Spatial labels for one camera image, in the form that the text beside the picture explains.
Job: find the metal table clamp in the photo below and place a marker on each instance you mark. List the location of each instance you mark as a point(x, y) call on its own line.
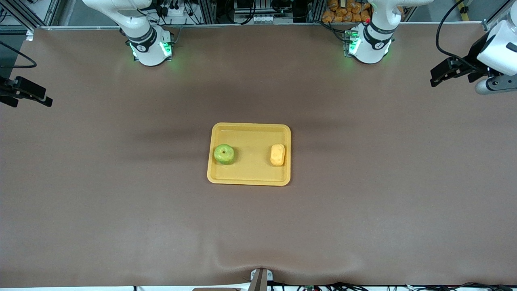
point(261, 279)

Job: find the yellow potato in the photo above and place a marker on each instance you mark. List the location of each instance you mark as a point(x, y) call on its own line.
point(277, 155)

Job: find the white power strip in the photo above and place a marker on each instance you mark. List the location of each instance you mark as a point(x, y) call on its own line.
point(177, 11)

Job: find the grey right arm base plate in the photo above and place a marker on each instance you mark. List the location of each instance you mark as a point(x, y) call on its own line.
point(172, 38)

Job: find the green apple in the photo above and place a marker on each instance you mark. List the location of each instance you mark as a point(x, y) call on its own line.
point(224, 154)

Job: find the aluminium frame post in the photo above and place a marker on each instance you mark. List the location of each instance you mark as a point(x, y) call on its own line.
point(316, 10)
point(24, 16)
point(489, 25)
point(209, 11)

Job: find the white socket strip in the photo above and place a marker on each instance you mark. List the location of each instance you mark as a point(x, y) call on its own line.
point(264, 18)

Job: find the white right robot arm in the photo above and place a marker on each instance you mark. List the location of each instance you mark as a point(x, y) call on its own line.
point(145, 40)

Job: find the silver table edge rail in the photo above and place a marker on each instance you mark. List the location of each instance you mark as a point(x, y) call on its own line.
point(258, 25)

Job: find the yellow plastic tray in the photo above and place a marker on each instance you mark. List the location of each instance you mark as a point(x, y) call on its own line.
point(250, 161)

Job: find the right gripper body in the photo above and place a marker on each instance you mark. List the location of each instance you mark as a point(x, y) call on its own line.
point(9, 90)

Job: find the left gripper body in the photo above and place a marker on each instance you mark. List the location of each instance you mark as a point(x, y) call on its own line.
point(471, 61)

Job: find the grey left arm base plate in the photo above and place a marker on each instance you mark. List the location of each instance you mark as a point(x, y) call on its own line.
point(346, 42)

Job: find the pile of orange toy foods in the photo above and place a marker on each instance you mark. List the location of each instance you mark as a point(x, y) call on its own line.
point(343, 11)

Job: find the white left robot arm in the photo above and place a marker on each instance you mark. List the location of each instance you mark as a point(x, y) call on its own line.
point(373, 40)

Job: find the brown table mat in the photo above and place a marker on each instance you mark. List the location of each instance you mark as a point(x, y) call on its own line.
point(258, 226)

